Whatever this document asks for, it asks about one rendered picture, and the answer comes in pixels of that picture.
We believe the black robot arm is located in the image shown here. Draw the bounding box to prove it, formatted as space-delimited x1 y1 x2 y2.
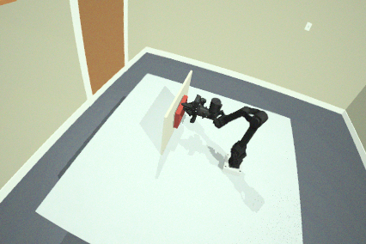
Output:
206 97 269 169

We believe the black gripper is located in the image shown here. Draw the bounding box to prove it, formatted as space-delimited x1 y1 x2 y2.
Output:
181 95 209 123

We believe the beige flat board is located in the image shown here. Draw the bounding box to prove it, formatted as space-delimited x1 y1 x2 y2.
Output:
160 70 192 155

